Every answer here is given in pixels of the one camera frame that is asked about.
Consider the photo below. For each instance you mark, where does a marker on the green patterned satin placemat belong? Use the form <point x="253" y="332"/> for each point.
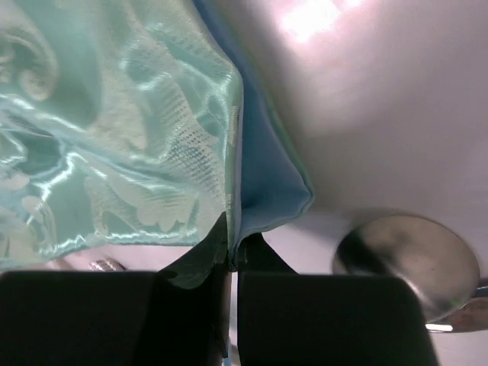
<point x="133" y="122"/>

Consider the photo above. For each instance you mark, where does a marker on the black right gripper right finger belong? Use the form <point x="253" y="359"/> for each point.
<point x="286" y="318"/>

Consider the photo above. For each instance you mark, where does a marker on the silver metal spoon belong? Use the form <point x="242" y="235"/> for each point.
<point x="437" y="264"/>

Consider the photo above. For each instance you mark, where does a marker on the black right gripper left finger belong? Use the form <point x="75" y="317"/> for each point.
<point x="176" y="316"/>

